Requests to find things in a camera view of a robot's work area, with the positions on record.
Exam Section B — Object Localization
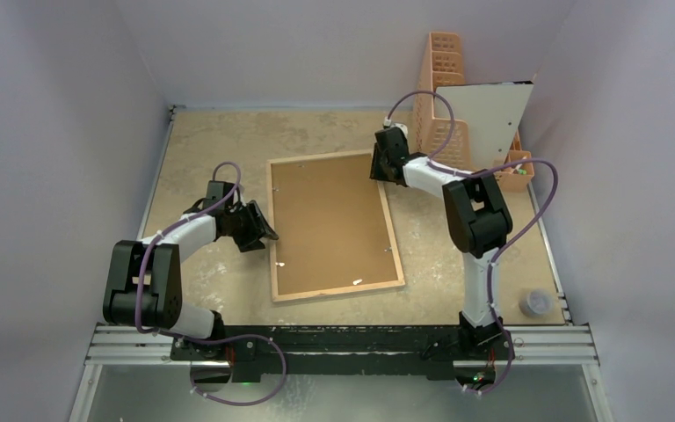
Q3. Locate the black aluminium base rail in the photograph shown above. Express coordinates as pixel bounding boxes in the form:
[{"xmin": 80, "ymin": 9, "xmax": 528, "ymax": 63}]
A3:
[{"xmin": 83, "ymin": 324, "xmax": 600, "ymax": 382}]

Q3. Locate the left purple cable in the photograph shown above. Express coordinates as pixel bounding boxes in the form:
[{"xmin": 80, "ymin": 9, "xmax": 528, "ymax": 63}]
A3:
[{"xmin": 134, "ymin": 161, "xmax": 243, "ymax": 342}]

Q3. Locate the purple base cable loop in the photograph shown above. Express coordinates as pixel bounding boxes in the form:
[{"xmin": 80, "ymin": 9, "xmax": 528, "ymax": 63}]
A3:
[{"xmin": 190, "ymin": 334, "xmax": 287, "ymax": 407}]

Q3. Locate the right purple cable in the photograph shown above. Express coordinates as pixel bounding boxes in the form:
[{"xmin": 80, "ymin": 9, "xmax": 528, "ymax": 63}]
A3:
[{"xmin": 383, "ymin": 91, "xmax": 560, "ymax": 327}]

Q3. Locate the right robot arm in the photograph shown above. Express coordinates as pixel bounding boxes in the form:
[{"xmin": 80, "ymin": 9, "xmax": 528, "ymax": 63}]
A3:
[{"xmin": 370, "ymin": 124, "xmax": 513, "ymax": 358}]

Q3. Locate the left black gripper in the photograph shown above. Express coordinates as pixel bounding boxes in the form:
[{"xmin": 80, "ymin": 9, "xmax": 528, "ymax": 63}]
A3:
[{"xmin": 224, "ymin": 201, "xmax": 277, "ymax": 251}]

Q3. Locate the white wooden picture frame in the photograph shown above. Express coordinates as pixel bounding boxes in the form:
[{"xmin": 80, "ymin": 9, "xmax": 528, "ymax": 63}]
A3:
[{"xmin": 265, "ymin": 149, "xmax": 407, "ymax": 303}]

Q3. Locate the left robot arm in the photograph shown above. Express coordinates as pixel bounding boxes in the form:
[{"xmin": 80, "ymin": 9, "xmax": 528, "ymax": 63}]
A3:
[{"xmin": 102, "ymin": 180, "xmax": 279, "ymax": 360}]

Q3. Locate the white board sheet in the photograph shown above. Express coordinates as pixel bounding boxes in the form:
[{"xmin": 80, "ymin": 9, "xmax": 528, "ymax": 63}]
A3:
[{"xmin": 436, "ymin": 81, "xmax": 533, "ymax": 170}]

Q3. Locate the orange plastic file organizer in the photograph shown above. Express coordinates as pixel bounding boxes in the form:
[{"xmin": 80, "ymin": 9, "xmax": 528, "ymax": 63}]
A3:
[{"xmin": 410, "ymin": 32, "xmax": 532, "ymax": 171}]

